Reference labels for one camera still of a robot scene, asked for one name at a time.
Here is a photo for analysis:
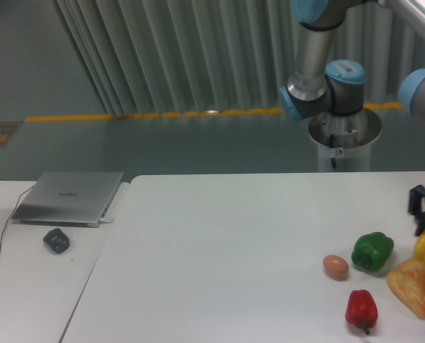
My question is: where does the brown egg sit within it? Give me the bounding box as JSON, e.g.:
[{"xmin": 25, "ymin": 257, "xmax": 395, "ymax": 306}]
[{"xmin": 323, "ymin": 254, "xmax": 349, "ymax": 279}]

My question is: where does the green bell pepper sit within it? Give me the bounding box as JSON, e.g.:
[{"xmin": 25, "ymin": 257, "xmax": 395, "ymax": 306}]
[{"xmin": 351, "ymin": 232, "xmax": 394, "ymax": 272}]

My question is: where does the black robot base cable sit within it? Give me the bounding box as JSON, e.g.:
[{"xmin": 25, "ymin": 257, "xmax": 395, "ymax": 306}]
[{"xmin": 328, "ymin": 134, "xmax": 338, "ymax": 172}]

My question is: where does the small black plastic object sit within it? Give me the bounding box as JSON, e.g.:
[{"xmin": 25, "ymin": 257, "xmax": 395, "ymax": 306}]
[{"xmin": 43, "ymin": 228, "xmax": 70, "ymax": 254}]

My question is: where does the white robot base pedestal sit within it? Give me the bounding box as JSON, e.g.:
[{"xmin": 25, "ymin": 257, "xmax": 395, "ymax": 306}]
[{"xmin": 308, "ymin": 108, "xmax": 381, "ymax": 172}]

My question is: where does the triangular orange bread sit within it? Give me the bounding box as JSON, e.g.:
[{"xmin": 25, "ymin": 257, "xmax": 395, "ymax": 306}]
[{"xmin": 386, "ymin": 258, "xmax": 425, "ymax": 319}]

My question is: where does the red bell pepper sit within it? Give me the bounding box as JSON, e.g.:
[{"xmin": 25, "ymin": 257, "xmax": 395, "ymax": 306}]
[{"xmin": 345, "ymin": 289, "xmax": 379, "ymax": 335}]

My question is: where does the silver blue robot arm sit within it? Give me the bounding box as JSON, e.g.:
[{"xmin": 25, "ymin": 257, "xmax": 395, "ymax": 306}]
[{"xmin": 279, "ymin": 1, "xmax": 425, "ymax": 236}]

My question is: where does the silver closed laptop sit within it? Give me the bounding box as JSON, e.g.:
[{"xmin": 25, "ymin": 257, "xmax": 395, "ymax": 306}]
[{"xmin": 11, "ymin": 171, "xmax": 124, "ymax": 227}]

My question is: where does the white USB plug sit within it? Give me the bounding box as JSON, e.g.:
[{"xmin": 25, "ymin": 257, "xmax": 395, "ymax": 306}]
[{"xmin": 99, "ymin": 218, "xmax": 114, "ymax": 224}]

